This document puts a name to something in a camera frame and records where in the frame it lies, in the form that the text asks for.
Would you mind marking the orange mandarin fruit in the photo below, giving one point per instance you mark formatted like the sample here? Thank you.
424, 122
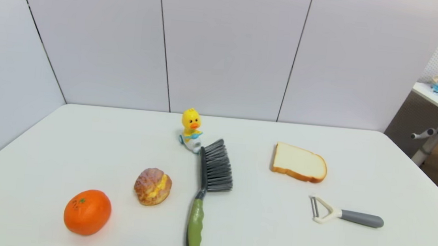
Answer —
87, 212

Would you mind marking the white bread slice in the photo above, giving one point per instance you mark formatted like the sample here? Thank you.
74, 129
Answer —
299, 161

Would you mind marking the cream puff pastry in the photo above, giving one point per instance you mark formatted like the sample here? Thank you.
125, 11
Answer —
152, 187

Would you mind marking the white perforated partition panel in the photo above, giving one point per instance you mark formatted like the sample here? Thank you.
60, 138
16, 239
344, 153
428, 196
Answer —
414, 116

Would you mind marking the yellow duck toy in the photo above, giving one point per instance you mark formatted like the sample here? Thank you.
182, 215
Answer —
191, 122

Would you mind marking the white table leg with crank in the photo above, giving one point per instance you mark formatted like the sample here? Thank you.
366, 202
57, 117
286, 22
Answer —
433, 141

